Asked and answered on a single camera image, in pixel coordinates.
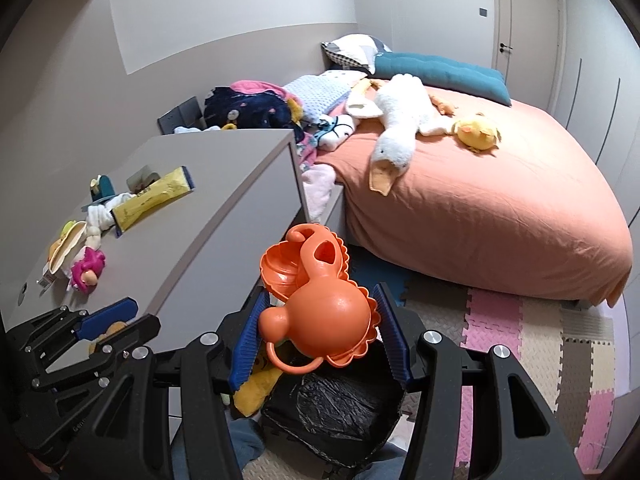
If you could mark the teal long pillow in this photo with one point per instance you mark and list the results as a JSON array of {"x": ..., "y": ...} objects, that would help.
[{"x": 445, "y": 73}]

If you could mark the white goose plush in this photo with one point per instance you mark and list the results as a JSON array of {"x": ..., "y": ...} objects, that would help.
[{"x": 404, "y": 108}]

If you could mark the white checkered pillow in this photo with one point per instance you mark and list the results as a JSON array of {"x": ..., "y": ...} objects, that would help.
[{"x": 357, "y": 51}]

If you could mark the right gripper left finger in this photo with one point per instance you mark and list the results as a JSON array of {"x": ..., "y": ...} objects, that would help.
[{"x": 126, "y": 435}]

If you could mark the light blue knitted blanket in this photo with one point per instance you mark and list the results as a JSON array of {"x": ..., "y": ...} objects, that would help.
[{"x": 319, "y": 94}]

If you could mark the yellow bear plush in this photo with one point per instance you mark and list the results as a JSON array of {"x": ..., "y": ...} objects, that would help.
[{"x": 251, "y": 396}]

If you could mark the black trash bin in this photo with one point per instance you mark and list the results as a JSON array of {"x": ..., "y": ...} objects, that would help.
[{"x": 344, "y": 415}]

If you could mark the navy blue blanket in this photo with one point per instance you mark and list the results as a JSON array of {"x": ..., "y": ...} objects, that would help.
[{"x": 261, "y": 110}]

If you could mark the bed with orange sheet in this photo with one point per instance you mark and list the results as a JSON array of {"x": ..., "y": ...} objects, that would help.
[{"x": 534, "y": 217}]

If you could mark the yellow snack bag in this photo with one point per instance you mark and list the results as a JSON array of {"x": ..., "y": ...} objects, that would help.
[{"x": 170, "y": 187}]

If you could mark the teal tape dispenser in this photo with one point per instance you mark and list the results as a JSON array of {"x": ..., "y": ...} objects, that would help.
[{"x": 101, "y": 191}]

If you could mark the pink plastic toy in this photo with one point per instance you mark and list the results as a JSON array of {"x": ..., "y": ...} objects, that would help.
[{"x": 86, "y": 271}]

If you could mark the door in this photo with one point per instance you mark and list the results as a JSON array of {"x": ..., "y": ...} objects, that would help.
[{"x": 530, "y": 41}]

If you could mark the yellow sponge ball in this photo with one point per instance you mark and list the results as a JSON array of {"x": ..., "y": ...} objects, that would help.
[{"x": 113, "y": 328}]

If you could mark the grey desk grommet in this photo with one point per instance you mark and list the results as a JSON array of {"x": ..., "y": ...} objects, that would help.
[{"x": 21, "y": 294}]

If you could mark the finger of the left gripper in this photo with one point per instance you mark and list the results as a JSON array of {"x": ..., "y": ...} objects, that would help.
[
  {"x": 108, "y": 354},
  {"x": 107, "y": 312}
]

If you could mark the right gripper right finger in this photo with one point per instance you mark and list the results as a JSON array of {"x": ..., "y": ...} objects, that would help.
[{"x": 514, "y": 433}]

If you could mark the yellow duck plush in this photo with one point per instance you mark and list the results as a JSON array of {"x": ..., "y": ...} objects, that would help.
[{"x": 477, "y": 134}]

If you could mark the pink cloth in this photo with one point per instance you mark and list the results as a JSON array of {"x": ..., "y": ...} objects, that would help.
[{"x": 250, "y": 86}]

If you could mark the white cloth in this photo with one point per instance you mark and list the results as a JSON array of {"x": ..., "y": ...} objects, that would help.
[{"x": 99, "y": 219}]

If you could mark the grey dresser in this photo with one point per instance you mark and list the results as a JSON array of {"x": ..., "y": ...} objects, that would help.
[{"x": 195, "y": 259}]

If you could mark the dark wall socket panel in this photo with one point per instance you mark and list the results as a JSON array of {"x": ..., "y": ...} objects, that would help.
[{"x": 187, "y": 114}]

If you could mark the colourful foam floor mat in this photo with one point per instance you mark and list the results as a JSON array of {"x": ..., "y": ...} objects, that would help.
[{"x": 570, "y": 352}]

